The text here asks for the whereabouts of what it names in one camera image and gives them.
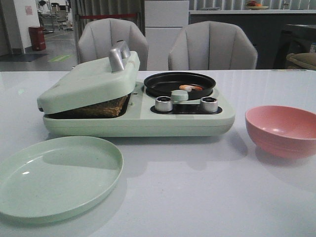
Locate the orange white shrimp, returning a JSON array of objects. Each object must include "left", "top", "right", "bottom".
[{"left": 179, "top": 84, "right": 203, "bottom": 92}]

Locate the bread slice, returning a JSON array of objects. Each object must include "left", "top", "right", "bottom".
[{"left": 46, "top": 94, "right": 131, "bottom": 119}]

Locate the green breakfast maker lid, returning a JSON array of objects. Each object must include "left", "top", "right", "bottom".
[{"left": 37, "top": 51, "right": 140, "bottom": 115}]

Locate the pink bowl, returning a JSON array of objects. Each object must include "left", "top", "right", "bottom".
[{"left": 245, "top": 105, "right": 316, "bottom": 159}]

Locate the green breakfast maker base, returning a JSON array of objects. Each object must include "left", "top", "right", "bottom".
[{"left": 43, "top": 81, "right": 235, "bottom": 137}]

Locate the left silver control knob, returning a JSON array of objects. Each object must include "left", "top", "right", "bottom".
[{"left": 155, "top": 96, "right": 173, "bottom": 112}]

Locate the silver control knob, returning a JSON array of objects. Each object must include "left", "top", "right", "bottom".
[
  {"left": 155, "top": 96, "right": 173, "bottom": 112},
  {"left": 199, "top": 97, "right": 218, "bottom": 113}
]

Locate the black round frying pan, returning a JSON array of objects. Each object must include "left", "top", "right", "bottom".
[{"left": 144, "top": 71, "right": 216, "bottom": 100}]

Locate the right silver control knob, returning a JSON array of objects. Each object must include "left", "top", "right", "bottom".
[{"left": 199, "top": 97, "right": 218, "bottom": 113}]

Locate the right beige chair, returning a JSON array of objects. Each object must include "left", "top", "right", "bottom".
[{"left": 168, "top": 21, "right": 258, "bottom": 71}]

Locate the beige chair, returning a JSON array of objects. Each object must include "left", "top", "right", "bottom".
[
  {"left": 168, "top": 21, "right": 258, "bottom": 71},
  {"left": 78, "top": 18, "right": 148, "bottom": 71}
]

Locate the white refrigerator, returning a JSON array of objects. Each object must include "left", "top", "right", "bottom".
[{"left": 144, "top": 0, "right": 190, "bottom": 71}]

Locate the left beige chair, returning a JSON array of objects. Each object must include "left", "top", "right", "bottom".
[{"left": 78, "top": 18, "right": 148, "bottom": 71}]

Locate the green round plate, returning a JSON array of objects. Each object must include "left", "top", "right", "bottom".
[{"left": 0, "top": 136, "right": 123, "bottom": 224}]

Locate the grey corrugated curtain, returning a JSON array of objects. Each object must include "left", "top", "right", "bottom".
[{"left": 70, "top": 0, "right": 145, "bottom": 39}]

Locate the grey kitchen counter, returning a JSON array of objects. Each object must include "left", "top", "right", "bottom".
[{"left": 189, "top": 9, "right": 316, "bottom": 69}]

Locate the fruit plate on counter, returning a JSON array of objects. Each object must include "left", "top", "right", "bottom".
[{"left": 245, "top": 0, "right": 269, "bottom": 10}]

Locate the red trash bin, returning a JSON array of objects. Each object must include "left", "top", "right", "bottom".
[{"left": 29, "top": 26, "right": 46, "bottom": 51}]

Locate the beige cushion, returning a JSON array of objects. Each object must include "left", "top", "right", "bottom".
[{"left": 286, "top": 52, "right": 316, "bottom": 71}]

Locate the red barrier strap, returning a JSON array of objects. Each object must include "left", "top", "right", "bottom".
[{"left": 79, "top": 13, "right": 138, "bottom": 20}]

